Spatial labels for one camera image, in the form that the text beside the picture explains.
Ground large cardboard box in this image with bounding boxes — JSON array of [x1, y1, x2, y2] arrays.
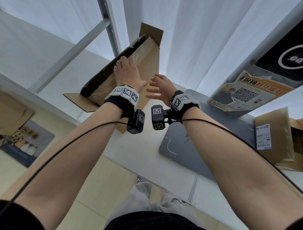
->
[[63, 22, 164, 134]]

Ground person's left hand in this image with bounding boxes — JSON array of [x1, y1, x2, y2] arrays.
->
[[113, 56, 147, 93]]

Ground person's right hand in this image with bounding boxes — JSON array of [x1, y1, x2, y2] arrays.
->
[[146, 74, 177, 107]]

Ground person's right forearm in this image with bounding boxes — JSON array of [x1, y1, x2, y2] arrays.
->
[[182, 107, 303, 230]]

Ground black tracker cable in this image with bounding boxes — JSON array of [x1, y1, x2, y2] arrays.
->
[[0, 121, 128, 214], [169, 118, 303, 194]]

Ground grey scanner kiosk with poster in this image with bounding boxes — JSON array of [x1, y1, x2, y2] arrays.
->
[[208, 70, 295, 112]]

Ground cardboard box black print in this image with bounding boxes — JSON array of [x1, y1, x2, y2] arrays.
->
[[254, 106, 303, 172]]

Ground grey trousers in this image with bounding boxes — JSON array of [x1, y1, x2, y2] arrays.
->
[[105, 181, 202, 226]]

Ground black shirt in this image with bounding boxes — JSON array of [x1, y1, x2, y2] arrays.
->
[[0, 199, 303, 230]]

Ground grey printed floor mat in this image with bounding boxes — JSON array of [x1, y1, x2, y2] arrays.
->
[[0, 119, 55, 168]]

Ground grey scanning mat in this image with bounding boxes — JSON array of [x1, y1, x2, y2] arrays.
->
[[158, 0, 303, 183]]

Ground white metal frame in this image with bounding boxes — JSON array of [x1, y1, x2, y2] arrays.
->
[[0, 0, 122, 126]]

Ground person's left forearm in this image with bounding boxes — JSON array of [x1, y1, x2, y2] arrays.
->
[[0, 103, 123, 230]]

